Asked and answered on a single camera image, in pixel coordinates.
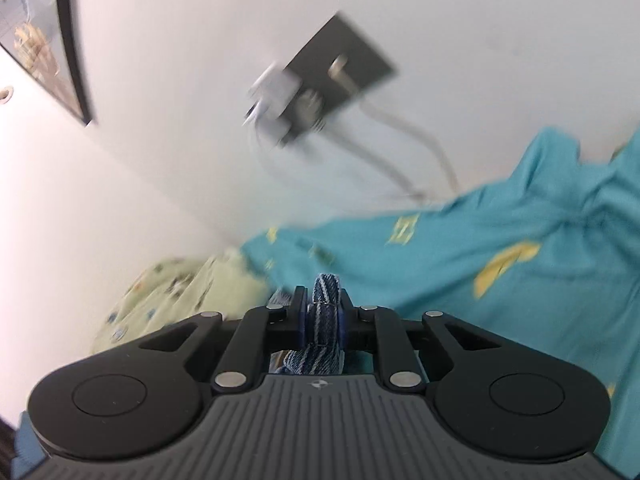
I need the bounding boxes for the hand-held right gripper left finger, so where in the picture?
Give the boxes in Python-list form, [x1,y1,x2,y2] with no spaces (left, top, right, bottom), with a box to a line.
[136,286,308,394]

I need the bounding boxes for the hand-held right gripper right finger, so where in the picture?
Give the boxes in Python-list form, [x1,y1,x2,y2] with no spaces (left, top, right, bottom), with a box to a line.
[337,292,504,393]

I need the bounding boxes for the blue denim jeans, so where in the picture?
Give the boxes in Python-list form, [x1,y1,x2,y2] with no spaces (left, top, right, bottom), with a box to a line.
[272,272,362,377]

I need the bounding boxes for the green printed fleece blanket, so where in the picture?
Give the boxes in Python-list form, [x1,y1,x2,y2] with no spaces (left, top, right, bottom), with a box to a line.
[92,250,275,357]

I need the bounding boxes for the teal printed blanket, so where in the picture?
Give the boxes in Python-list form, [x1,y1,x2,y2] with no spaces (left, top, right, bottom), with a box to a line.
[240,127,640,480]

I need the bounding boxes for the white plug adapter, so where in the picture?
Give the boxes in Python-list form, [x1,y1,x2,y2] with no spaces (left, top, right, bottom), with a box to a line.
[244,62,302,144]

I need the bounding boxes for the grey cable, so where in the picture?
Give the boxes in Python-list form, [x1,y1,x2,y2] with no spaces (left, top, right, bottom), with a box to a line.
[315,120,429,201]
[330,56,460,194]

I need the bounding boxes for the black wall socket plate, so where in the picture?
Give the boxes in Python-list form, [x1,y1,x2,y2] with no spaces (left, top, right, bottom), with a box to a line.
[281,12,401,149]

